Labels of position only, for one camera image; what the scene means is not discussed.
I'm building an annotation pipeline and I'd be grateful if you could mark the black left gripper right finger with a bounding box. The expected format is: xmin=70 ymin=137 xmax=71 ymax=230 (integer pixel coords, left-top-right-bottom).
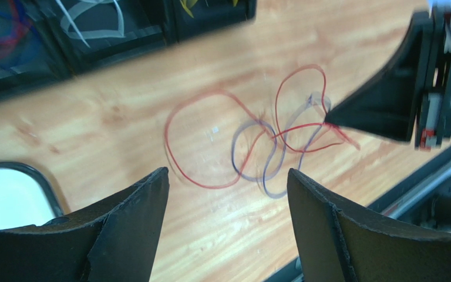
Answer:
xmin=287 ymin=169 xmax=451 ymax=281

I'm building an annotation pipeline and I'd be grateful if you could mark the black compartment organizer box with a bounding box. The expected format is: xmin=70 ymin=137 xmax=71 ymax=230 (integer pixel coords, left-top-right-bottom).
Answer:
xmin=0 ymin=0 xmax=257 ymax=101

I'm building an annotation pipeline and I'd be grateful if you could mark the white cable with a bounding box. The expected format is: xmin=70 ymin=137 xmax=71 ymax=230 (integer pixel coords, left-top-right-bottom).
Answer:
xmin=55 ymin=0 xmax=126 ymax=49

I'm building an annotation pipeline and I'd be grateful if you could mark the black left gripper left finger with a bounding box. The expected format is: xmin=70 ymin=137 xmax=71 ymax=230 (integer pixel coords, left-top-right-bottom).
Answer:
xmin=0 ymin=167 xmax=170 ymax=281

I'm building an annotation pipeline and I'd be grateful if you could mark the strawberry print tray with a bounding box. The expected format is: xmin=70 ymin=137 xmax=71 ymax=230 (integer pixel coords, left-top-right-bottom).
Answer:
xmin=0 ymin=162 xmax=64 ymax=230

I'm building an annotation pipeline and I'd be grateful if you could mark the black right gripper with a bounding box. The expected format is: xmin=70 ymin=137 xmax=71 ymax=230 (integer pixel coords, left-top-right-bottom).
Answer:
xmin=324 ymin=1 xmax=451 ymax=150

